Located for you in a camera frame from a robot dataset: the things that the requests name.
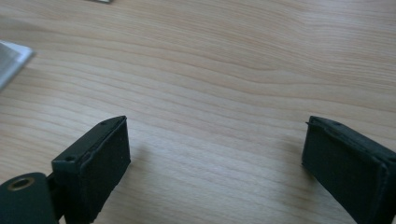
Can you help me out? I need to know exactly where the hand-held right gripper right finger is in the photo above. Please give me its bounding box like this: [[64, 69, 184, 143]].
[[301, 115, 396, 224]]

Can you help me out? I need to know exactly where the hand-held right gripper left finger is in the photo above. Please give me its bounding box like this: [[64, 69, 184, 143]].
[[50, 115, 132, 224]]

